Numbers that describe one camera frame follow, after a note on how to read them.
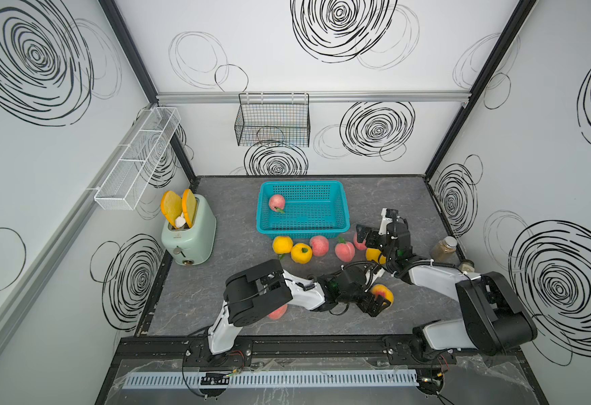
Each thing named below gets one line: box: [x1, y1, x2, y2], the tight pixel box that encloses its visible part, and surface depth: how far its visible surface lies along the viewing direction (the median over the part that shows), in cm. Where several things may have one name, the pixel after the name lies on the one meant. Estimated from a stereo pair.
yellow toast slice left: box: [160, 189, 183, 229], surface depth 84 cm
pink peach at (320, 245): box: [309, 234, 331, 258], surface depth 93 cm
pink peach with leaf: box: [334, 237, 356, 263], surface depth 91 cm
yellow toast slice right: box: [181, 188, 197, 229], surface depth 86 cm
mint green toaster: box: [161, 194, 217, 267], surface depth 86 cm
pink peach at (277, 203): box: [268, 194, 286, 214], surface depth 106 cm
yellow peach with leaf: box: [290, 243, 313, 265], surface depth 91 cm
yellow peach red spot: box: [370, 283, 395, 304], surface depth 81 cm
